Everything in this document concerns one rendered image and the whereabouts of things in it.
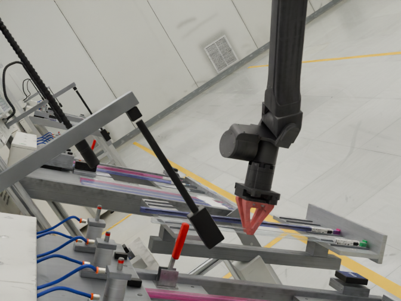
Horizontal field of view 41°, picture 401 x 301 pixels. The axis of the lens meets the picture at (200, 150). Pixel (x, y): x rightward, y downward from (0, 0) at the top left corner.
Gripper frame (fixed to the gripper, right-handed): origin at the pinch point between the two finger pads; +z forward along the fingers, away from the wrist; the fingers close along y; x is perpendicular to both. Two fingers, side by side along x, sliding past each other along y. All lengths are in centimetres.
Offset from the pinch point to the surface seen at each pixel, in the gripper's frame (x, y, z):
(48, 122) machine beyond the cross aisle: -29, -414, 3
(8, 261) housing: -47, 42, -1
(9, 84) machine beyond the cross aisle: -69, -424, -25
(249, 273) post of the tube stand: 6.2, -8.7, 11.8
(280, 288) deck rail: 0.0, 18.1, 6.4
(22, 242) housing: -46, 33, -1
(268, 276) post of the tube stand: 11.2, -8.7, 11.8
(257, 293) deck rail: -4.3, 18.0, 7.7
